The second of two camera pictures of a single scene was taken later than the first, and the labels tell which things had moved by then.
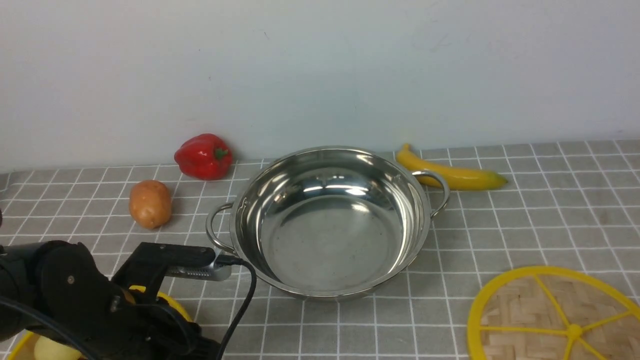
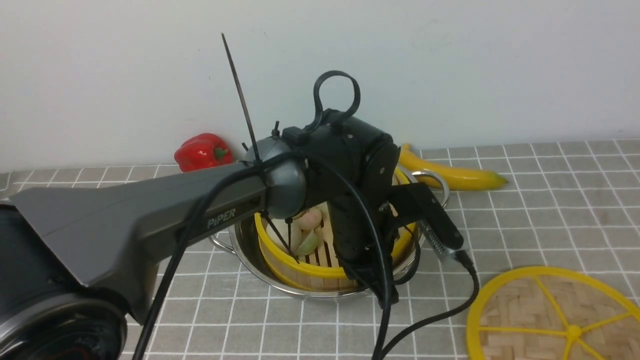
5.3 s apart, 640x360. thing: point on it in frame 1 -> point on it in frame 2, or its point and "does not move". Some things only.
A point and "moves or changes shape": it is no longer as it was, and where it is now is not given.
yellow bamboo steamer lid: x=551 y=313 does not move
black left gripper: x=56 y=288 -> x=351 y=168
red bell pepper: x=205 y=156 does not move
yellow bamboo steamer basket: x=23 y=349 moves or changes shape
